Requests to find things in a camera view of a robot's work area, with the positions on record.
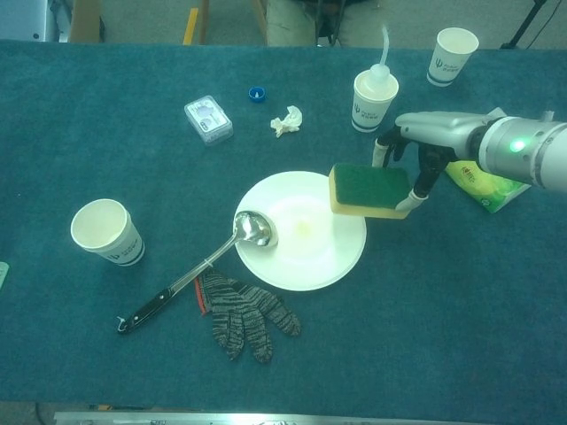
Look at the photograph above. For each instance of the blue bottle cap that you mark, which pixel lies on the blue bottle cap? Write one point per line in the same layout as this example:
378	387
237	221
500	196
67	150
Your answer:
258	94

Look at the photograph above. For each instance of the green yellow sponge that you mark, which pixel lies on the green yellow sponge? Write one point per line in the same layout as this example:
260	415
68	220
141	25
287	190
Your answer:
370	186

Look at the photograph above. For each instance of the blue table cloth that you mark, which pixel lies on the blue table cloth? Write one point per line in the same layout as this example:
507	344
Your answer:
111	155

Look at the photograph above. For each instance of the white round plate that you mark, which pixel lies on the white round plate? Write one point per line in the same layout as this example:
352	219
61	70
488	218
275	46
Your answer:
310	259

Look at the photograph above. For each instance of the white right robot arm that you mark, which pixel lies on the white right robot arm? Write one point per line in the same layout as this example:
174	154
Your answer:
527	150

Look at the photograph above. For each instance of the clear plastic card box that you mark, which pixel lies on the clear plastic card box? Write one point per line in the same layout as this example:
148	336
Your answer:
208	119

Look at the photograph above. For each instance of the paper cup with orange residue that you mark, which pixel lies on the paper cup with orange residue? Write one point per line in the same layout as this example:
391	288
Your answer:
447	62

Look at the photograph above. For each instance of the paper cup holding bottle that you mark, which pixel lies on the paper cup holding bottle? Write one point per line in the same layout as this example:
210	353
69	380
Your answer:
370	113

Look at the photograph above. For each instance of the black tripod stand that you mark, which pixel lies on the black tripod stand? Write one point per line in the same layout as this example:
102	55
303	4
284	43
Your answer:
525	22

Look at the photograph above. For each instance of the grey cabinet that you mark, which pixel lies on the grey cabinet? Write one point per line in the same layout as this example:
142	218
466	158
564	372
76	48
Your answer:
26	20

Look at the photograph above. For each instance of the empty white paper cup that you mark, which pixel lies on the empty white paper cup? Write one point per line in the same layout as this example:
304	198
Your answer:
99	228

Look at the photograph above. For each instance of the crumpled white tissue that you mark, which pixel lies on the crumpled white tissue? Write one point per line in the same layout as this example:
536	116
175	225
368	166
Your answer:
288	121

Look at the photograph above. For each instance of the white squeeze bottle long nozzle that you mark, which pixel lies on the white squeeze bottle long nozzle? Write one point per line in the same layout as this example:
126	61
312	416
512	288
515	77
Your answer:
376	79

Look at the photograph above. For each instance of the yellow bar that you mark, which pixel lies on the yellow bar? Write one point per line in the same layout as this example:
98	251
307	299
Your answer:
191	26

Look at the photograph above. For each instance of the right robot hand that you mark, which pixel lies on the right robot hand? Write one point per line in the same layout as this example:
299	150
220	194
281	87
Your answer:
443	130

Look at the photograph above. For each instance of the aluminium frame rail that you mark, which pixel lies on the aluminium frame rail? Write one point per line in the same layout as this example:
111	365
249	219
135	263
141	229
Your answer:
266	418

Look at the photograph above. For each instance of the grey knit work glove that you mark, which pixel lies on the grey knit work glove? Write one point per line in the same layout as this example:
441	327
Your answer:
241	314

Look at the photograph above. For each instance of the green yellow tissue pack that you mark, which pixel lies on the green yellow tissue pack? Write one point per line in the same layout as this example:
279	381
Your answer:
491	188

